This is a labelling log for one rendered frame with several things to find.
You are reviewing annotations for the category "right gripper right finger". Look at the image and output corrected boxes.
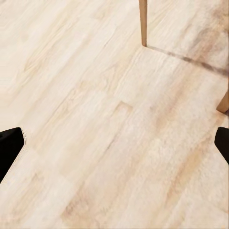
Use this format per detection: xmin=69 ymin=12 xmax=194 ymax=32
xmin=214 ymin=127 xmax=229 ymax=164

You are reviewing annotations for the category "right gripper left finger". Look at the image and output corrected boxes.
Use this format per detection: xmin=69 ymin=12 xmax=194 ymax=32
xmin=0 ymin=127 xmax=24 ymax=183

